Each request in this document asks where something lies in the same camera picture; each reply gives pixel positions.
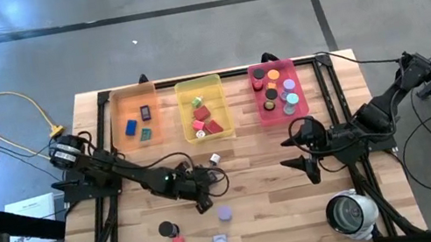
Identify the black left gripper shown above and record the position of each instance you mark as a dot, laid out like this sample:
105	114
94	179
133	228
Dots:
193	185

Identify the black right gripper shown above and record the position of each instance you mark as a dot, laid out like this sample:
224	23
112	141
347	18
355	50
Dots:
313	135

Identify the small white charger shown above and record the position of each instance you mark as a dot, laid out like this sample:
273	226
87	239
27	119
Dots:
215	159

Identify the purple sand timer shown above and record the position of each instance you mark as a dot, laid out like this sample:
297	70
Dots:
289	84
224	213

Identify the large red USB charger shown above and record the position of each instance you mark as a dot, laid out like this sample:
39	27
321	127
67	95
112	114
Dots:
202	113
213	127

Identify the black sand timer yellow sand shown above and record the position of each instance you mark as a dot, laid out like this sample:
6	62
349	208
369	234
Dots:
271	94

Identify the small red cube charger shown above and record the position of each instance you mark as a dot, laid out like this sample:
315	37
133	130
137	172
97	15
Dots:
198	124

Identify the orange sand timer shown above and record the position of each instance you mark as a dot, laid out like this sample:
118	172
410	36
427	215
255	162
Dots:
273	74

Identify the teal mini digital clock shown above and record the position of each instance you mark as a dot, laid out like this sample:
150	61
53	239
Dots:
146	134

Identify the black sand timer red sand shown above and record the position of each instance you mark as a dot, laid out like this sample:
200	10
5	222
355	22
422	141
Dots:
258	73

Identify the green and white charger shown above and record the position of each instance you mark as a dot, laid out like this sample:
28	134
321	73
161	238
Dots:
197	101

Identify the blue mini digital clock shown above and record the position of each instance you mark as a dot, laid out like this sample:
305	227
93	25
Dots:
131	127

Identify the black mini digital clock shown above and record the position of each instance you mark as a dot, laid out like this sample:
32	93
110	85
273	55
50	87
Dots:
145	113

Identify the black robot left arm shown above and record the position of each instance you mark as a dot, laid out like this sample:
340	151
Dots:
117	169

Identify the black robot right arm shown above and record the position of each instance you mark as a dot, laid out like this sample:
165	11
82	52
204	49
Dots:
378	110

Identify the pink translucent plastic bin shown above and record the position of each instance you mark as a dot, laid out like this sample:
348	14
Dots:
295	69

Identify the yellow translucent plastic bin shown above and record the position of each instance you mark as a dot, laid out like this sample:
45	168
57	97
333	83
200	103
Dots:
214	90

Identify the orange translucent plastic bin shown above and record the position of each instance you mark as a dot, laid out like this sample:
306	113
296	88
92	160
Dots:
120	111

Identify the white booklet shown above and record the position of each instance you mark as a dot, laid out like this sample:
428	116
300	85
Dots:
31	211

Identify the black aluminium table frame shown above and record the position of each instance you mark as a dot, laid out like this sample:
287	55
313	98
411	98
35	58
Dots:
231	73

